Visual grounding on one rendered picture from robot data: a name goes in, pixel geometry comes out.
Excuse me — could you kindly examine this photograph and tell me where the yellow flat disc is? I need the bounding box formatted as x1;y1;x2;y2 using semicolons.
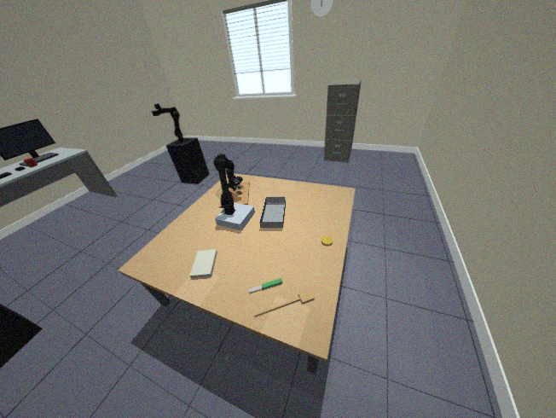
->
321;236;333;246

